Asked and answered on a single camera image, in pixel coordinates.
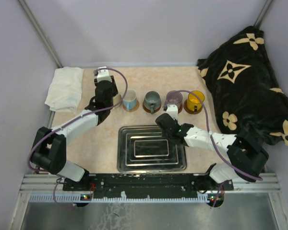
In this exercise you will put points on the cream yellow cup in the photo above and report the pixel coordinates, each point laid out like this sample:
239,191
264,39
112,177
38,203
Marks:
117,100

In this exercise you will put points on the purple cup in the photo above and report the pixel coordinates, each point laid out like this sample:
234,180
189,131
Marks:
173,97

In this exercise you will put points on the white cup blue handle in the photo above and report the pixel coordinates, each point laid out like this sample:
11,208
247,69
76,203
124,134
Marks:
130,100

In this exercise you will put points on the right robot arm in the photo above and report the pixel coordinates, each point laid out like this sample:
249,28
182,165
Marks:
241,155

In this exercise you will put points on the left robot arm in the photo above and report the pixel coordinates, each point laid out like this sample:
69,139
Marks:
49,151

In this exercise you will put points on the dark wooden coaster back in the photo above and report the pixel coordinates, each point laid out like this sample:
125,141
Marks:
148,111

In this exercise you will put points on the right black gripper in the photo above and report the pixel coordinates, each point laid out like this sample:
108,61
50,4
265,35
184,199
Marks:
164,133

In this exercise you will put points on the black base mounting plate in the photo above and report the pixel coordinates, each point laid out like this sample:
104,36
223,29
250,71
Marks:
177,185

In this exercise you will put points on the metal tray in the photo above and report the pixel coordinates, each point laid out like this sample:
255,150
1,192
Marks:
143,149

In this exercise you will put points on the woven coaster smooth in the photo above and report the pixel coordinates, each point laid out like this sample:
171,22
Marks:
132,110

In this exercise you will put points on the black floral blanket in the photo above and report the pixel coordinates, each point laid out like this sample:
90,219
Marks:
244,88

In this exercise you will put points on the aluminium frame rail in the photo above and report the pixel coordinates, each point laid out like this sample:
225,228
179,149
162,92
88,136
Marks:
49,188

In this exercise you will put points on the dark wooden coaster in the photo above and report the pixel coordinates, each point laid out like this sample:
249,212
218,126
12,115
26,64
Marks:
148,111
190,111
180,107

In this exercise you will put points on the white folded cloth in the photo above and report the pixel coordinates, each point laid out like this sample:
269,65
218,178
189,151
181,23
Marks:
65,90

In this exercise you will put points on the grey cup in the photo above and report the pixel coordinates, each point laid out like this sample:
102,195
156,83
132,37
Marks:
152,101

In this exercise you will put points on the dark wooden coaster front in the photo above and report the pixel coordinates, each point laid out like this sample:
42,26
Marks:
180,107

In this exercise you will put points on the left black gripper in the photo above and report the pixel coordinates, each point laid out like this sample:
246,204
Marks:
114,87

